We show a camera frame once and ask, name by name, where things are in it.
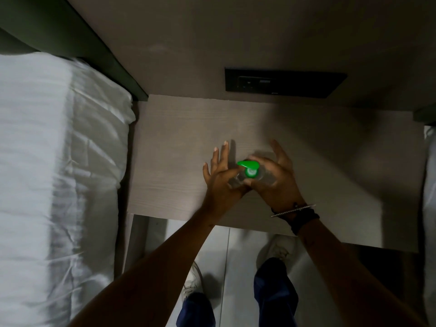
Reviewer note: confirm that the person's right hand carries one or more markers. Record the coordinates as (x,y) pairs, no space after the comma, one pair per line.
(282,190)

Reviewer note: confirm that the person's left hand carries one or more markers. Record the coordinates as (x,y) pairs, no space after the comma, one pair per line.
(219,187)

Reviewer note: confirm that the person's left little finger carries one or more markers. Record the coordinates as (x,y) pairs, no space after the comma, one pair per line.
(206,171)

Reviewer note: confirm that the person's right thumb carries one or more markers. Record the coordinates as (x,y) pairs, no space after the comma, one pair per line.
(254,183)

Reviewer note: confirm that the person's left middle finger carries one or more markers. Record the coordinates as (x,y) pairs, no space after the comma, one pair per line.
(225,154)

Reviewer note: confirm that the person's left thumb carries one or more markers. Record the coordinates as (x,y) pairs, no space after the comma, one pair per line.
(236,173)

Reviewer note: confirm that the clear bottle with green cap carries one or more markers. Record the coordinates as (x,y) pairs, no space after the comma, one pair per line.
(251,173)

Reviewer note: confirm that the person's left forearm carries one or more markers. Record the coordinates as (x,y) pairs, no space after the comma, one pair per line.
(153,272)

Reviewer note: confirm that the person's right forearm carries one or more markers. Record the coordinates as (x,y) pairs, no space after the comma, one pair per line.
(347,275)

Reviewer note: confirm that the silver bangle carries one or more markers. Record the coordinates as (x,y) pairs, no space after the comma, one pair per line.
(293,210)

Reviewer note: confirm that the white shoe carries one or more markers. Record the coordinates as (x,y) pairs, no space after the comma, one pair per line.
(277,248)
(192,280)

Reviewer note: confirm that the blue trousers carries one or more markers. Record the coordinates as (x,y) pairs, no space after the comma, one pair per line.
(274,296)

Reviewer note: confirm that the bed with white sheet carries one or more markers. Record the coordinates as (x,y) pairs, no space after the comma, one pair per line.
(430,217)
(51,187)

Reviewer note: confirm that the dark green headboard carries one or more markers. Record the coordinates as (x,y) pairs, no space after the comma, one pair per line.
(85,40)

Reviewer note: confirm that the black wall socket panel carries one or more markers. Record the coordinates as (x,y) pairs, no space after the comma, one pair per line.
(282,83)

